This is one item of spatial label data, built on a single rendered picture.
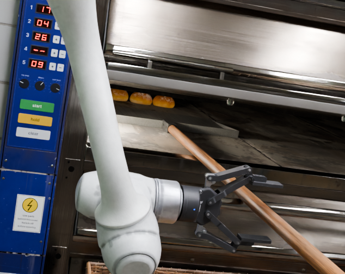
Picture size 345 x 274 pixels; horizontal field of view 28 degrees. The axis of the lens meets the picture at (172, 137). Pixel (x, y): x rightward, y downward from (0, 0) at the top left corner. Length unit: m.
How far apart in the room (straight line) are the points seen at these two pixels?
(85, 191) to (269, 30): 0.88
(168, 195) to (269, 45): 0.75
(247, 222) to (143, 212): 0.90
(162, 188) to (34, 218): 0.64
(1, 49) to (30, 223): 0.48
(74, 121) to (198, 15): 0.46
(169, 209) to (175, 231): 0.64
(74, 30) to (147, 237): 0.38
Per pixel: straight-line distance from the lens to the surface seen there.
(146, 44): 1.88
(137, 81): 1.75
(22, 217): 1.94
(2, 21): 1.87
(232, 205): 1.64
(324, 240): 2.18
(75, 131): 1.91
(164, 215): 1.39
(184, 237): 2.02
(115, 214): 1.20
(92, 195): 1.34
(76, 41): 1.21
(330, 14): 2.06
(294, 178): 2.09
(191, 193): 1.40
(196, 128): 2.45
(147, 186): 1.37
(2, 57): 1.88
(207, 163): 1.87
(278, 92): 1.86
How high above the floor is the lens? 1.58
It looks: 10 degrees down
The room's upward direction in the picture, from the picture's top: 10 degrees clockwise
